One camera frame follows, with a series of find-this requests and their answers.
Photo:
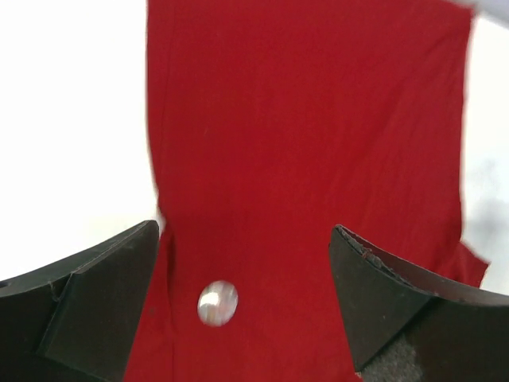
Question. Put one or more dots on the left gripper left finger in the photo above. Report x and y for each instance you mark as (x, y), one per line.
(76, 319)

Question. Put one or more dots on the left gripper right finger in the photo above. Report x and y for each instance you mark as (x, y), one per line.
(405, 323)

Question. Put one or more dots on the red t-shirt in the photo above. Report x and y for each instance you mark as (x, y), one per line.
(271, 122)

